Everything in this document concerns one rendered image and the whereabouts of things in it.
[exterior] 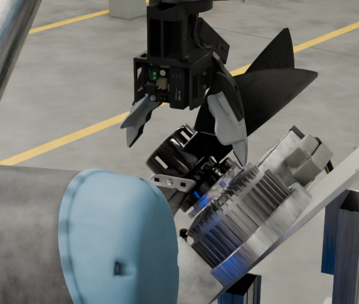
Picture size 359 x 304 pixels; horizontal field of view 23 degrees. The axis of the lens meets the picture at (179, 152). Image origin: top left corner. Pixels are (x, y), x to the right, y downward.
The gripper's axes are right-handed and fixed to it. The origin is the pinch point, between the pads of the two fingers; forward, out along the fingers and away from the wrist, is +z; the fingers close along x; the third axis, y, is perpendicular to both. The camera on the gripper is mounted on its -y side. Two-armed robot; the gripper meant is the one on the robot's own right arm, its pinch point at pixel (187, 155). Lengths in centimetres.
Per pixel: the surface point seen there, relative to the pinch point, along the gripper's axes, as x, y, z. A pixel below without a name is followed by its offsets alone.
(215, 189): -17, -54, 31
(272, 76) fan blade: -5, -50, 5
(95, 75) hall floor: -254, -432, 147
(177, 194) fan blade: -21, -46, 29
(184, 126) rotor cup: -26, -60, 21
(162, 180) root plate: -27, -52, 30
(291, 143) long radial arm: -13, -93, 35
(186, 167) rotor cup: -23, -55, 28
